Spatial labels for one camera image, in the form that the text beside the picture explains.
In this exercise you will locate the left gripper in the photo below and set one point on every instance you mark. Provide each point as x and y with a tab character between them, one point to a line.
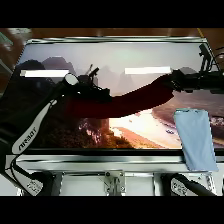
98	92

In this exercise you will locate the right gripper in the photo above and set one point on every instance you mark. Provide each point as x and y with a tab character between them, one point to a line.
180	81

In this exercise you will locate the dark red garment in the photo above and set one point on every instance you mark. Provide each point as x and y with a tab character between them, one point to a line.
133	101

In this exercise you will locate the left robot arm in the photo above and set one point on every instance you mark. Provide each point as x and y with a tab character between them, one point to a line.
31	128

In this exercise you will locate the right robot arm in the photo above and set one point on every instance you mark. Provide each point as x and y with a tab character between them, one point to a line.
208	81

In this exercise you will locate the light blue garment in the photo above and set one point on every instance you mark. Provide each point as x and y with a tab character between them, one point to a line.
196	138

